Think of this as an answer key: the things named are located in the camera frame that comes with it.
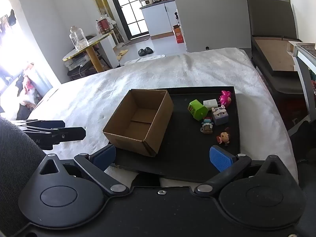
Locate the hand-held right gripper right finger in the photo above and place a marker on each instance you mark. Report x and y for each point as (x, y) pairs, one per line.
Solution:
(219, 158)

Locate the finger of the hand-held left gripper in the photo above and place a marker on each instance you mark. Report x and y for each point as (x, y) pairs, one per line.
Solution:
(51, 123)
(71, 133)

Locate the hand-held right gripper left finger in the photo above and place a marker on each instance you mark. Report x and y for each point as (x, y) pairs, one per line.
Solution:
(105, 156)

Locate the brown cardboard box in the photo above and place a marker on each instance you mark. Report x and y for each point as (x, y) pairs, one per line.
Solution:
(128, 141)

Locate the black tray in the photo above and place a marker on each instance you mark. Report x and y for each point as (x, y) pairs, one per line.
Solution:
(184, 142)

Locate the grey elephant cube toy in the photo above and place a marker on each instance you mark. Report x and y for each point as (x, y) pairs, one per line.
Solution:
(219, 117)

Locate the blue-haired barrel figure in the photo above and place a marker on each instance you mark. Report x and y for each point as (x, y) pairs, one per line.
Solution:
(206, 127)

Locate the grey fabric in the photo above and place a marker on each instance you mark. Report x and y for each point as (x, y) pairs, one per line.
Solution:
(17, 167)

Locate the pile of pink white clothes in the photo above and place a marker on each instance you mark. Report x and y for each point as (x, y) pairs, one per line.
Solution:
(27, 86)

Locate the white charger plug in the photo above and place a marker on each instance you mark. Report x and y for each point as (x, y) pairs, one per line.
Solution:
(209, 103)

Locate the pink toy figure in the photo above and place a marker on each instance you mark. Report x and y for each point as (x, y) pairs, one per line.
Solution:
(225, 100)

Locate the round gold-edged table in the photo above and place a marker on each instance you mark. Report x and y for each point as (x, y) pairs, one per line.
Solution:
(92, 53)

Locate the clear glass jar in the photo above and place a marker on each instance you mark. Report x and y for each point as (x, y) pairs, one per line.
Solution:
(78, 39)

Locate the beige slipper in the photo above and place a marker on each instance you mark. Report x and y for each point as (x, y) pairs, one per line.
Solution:
(119, 57)
(124, 52)

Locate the white fluffy blanket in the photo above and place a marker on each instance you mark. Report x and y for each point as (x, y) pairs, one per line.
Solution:
(172, 74)

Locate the black slipper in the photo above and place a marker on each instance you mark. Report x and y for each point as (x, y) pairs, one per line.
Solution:
(148, 50)
(141, 52)

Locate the red tin in plastic bag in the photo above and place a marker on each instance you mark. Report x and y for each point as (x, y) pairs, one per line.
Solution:
(105, 26)

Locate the brown wooden board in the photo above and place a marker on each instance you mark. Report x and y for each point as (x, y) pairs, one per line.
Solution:
(274, 55)

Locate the white side table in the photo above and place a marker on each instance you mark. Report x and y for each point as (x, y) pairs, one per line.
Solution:
(302, 61)

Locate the orange carton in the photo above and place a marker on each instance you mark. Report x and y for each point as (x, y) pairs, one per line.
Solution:
(178, 35)

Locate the black framed glass door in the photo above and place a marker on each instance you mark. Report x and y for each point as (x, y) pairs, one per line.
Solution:
(117, 9)

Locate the white kitchen cabinet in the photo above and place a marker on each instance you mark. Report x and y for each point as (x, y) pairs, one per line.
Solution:
(158, 19)

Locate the spray bottle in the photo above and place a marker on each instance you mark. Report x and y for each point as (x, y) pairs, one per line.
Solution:
(176, 17)

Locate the white rice cooker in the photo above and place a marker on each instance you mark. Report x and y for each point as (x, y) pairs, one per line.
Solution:
(147, 2)

